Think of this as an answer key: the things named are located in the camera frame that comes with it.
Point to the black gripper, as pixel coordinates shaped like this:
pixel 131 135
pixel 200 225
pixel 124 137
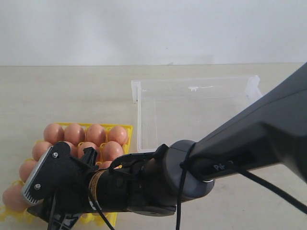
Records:
pixel 72 196

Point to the brown egg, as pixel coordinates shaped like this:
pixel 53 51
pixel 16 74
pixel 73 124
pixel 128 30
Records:
pixel 39 149
pixel 85 147
pixel 111 151
pixel 103 165
pixel 53 133
pixel 26 169
pixel 13 199
pixel 118 134
pixel 74 134
pixel 73 149
pixel 96 134

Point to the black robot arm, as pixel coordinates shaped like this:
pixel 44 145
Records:
pixel 272 130

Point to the clear plastic bin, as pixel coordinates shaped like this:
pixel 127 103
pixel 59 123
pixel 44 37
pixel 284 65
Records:
pixel 172 110

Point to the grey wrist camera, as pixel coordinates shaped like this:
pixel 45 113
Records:
pixel 49 171

